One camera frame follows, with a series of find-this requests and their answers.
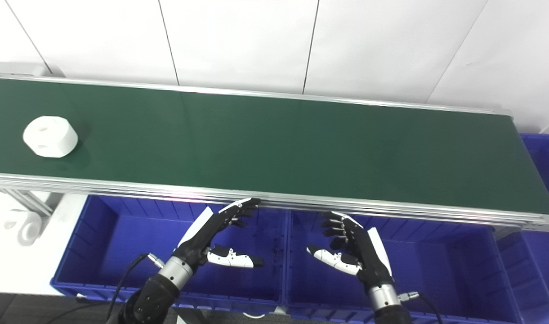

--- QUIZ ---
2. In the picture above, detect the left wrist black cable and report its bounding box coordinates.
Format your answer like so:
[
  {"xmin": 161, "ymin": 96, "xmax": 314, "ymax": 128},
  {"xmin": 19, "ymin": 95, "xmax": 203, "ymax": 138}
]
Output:
[{"xmin": 106, "ymin": 253, "xmax": 165, "ymax": 324}]

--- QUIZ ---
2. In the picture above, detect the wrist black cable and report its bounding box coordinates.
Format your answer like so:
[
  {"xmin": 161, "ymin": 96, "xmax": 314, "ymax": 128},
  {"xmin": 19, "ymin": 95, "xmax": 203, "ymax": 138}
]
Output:
[
  {"xmin": 397, "ymin": 292, "xmax": 444, "ymax": 324},
  {"xmin": 106, "ymin": 253, "xmax": 165, "ymax": 324}
]

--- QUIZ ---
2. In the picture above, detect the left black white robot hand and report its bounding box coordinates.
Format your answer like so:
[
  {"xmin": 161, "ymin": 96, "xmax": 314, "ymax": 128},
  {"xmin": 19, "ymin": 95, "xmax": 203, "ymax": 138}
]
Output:
[{"xmin": 177, "ymin": 198, "xmax": 264, "ymax": 270}]

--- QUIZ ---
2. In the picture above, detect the aluminium conveyor support leg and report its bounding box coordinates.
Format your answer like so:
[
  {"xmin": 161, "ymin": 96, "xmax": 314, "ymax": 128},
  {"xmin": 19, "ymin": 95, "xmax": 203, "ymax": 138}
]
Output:
[{"xmin": 0, "ymin": 189, "xmax": 62, "ymax": 217}]

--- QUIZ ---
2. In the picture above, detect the white cylindrical part with holes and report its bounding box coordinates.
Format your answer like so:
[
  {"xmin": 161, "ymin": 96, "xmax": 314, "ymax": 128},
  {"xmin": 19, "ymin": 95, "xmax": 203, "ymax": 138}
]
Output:
[
  {"xmin": 22, "ymin": 116, "xmax": 79, "ymax": 158},
  {"xmin": 4, "ymin": 209, "xmax": 42, "ymax": 246}
]

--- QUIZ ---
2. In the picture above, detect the grey conveyor end housing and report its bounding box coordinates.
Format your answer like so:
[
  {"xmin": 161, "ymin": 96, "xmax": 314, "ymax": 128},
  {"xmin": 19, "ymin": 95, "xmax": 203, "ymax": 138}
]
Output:
[{"xmin": 0, "ymin": 62, "xmax": 66, "ymax": 78}]

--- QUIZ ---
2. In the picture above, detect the green conveyor belt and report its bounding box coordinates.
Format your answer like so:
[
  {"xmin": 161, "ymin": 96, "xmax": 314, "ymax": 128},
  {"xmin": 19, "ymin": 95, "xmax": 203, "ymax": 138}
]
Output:
[{"xmin": 0, "ymin": 74, "xmax": 549, "ymax": 233}]

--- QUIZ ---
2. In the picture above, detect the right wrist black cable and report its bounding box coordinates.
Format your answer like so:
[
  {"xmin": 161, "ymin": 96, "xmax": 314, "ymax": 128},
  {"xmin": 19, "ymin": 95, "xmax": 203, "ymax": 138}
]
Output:
[{"xmin": 397, "ymin": 292, "xmax": 444, "ymax": 324}]

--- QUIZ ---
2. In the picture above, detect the blue plastic bin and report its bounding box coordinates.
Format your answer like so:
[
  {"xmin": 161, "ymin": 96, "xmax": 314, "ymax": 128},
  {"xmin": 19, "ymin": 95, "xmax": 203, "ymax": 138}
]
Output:
[
  {"xmin": 496, "ymin": 133, "xmax": 549, "ymax": 324},
  {"xmin": 283, "ymin": 210, "xmax": 525, "ymax": 324},
  {"xmin": 50, "ymin": 194, "xmax": 287, "ymax": 315}
]

